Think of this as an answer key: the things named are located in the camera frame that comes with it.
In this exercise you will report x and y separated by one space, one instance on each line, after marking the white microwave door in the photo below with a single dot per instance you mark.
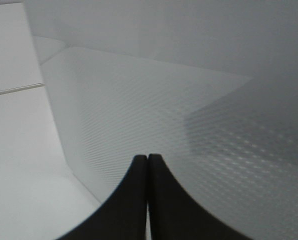
210 85

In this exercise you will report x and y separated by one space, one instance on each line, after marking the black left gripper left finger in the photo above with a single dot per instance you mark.
123 215

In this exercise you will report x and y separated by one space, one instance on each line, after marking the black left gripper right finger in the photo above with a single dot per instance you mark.
174 215

